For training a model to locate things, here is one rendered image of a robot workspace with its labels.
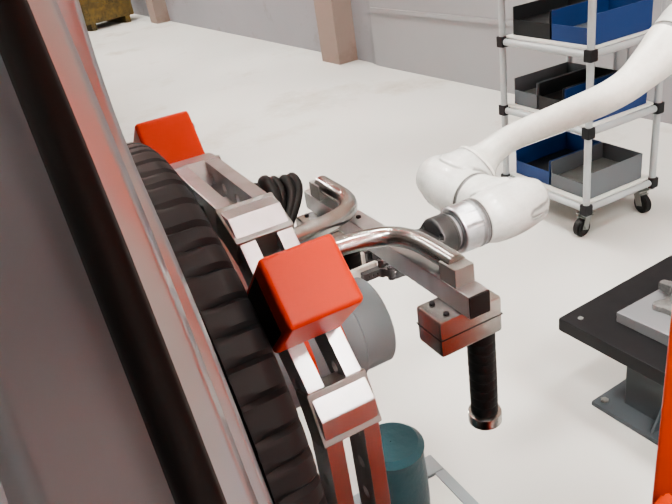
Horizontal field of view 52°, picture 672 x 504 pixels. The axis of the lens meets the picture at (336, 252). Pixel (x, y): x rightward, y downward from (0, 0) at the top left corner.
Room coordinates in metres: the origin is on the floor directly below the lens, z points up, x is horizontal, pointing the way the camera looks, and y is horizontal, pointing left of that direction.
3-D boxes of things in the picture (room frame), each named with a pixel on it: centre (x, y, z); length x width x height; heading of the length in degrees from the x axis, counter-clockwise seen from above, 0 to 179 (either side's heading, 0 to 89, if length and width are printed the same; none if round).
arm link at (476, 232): (1.10, -0.23, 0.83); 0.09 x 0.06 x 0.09; 24
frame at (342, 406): (0.76, 0.12, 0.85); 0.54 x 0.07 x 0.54; 24
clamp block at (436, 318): (0.69, -0.13, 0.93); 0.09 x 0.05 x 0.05; 114
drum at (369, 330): (0.79, 0.06, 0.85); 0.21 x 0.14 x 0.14; 114
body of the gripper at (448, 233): (1.07, -0.17, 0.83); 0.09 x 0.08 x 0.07; 114
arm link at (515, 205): (1.16, -0.33, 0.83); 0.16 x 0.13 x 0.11; 114
